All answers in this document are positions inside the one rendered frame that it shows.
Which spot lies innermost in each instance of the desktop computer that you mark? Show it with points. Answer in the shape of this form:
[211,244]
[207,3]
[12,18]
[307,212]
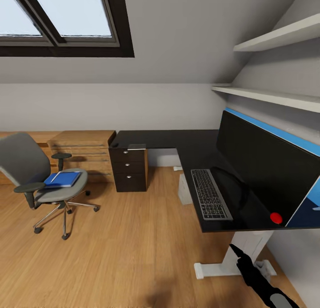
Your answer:
[183,191]

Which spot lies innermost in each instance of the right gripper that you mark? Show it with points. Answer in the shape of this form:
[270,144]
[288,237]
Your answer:
[250,274]

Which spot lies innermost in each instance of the keyboard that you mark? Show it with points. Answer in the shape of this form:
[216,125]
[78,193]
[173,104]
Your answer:
[212,204]

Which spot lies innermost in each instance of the fixed window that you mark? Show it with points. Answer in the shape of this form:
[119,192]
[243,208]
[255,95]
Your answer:
[65,28]

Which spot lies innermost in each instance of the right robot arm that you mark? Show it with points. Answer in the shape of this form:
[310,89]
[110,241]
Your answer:
[258,277]

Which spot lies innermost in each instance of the folder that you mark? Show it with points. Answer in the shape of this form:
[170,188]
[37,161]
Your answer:
[65,179]

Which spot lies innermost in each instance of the swivel chair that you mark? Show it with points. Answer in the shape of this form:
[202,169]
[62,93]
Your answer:
[27,166]

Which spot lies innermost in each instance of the monitor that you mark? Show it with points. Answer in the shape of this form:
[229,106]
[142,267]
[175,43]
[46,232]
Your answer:
[280,173]

